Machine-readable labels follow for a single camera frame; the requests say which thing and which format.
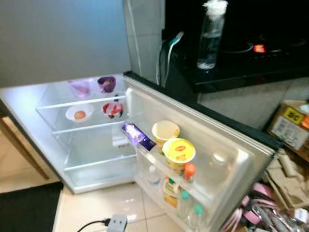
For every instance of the glass fridge shelf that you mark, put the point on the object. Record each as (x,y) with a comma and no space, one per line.
(58,99)
(58,124)
(96,155)

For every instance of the silver fridge cabinet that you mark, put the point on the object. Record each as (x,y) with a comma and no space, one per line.
(96,176)

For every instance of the cardboard box yellow label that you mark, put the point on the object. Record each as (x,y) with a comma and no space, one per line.
(289,128)

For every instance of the brown pulp packing tray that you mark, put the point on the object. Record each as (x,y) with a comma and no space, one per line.
(287,181)

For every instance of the black induction cooktop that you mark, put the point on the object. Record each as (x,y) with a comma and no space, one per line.
(270,53)

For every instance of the black top kitchen counter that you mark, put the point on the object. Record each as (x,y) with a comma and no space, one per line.
(231,77)

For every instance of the pink hanger bundle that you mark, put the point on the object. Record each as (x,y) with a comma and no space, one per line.
(263,191)

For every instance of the tall clear bottle white cap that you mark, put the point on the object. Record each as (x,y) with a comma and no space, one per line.
(211,38)

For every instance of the orange cap bottle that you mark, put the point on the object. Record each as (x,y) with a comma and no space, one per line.
(189,170)

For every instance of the yellow lid noodle cup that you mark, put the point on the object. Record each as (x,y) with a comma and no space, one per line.
(178,151)

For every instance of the cream paper cup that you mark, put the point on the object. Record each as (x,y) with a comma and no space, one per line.
(165,131)

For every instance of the clear bottle teal cap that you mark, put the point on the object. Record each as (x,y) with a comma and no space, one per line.
(185,195)
(198,210)

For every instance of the yellow green drink carton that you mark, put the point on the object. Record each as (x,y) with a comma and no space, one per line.
(171,191)

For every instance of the small clear plastic bottle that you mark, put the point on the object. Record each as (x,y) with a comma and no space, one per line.
(153,175)

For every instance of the purple snack packet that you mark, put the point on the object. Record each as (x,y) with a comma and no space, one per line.
(137,136)

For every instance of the red white bowl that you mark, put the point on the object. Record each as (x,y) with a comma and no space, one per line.
(113,110)

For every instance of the purple bowl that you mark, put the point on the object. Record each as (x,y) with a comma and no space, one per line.
(106,84)

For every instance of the brown egg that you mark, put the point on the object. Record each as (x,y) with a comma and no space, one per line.
(79,115)

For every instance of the translucent pink cup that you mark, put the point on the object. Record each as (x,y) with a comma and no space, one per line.
(79,88)

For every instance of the silver freezer door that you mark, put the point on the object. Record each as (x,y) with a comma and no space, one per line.
(63,38)

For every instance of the black floor mat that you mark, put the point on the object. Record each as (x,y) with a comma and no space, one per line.
(29,210)

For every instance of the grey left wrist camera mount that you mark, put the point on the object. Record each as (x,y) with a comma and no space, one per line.
(117,224)

